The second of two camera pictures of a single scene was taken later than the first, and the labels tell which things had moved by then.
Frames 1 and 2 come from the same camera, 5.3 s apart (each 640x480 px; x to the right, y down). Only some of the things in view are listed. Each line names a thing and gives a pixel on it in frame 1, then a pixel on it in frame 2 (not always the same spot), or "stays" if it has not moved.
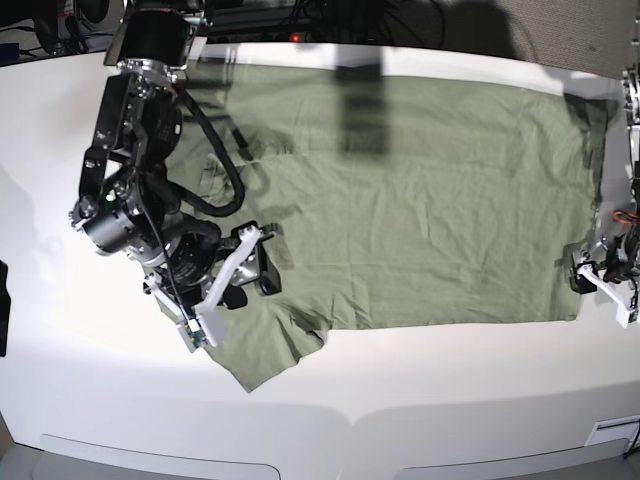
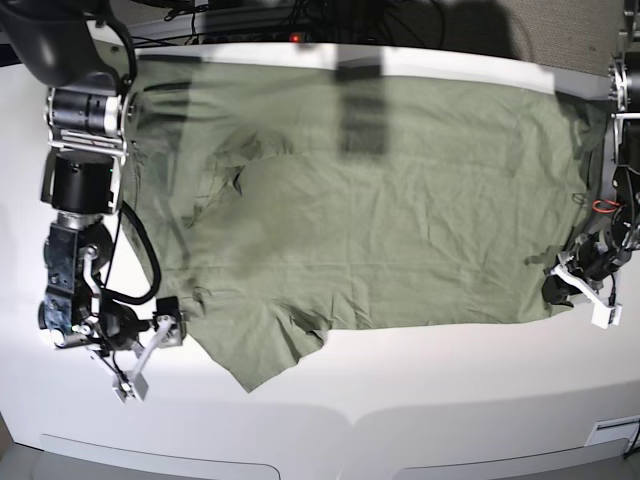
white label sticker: [612, 429] stays
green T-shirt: [396, 194] stays
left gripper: [197, 283] -> [129, 340]
